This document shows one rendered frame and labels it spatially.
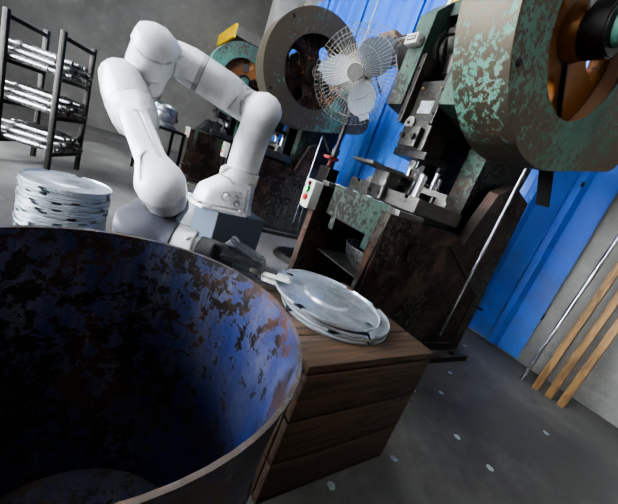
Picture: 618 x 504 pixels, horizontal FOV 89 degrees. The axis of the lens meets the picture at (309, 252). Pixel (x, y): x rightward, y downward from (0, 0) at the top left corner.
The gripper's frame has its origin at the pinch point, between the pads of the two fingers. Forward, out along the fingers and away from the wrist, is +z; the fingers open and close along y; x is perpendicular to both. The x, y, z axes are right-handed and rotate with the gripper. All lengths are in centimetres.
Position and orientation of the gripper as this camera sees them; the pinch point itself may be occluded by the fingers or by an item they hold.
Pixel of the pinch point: (275, 278)
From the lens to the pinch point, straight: 79.1
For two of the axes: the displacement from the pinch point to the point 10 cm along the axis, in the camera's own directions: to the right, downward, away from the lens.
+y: 4.0, -8.8, -2.4
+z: 9.1, 3.6, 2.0
